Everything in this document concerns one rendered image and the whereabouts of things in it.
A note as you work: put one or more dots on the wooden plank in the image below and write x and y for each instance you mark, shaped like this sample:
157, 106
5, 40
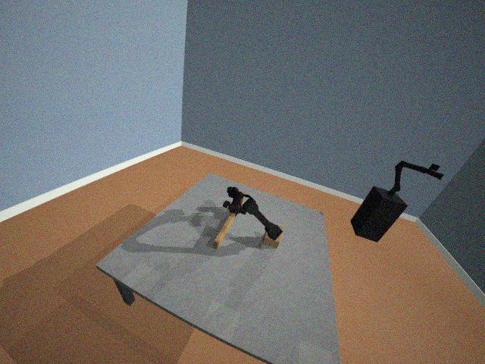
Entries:
223, 230

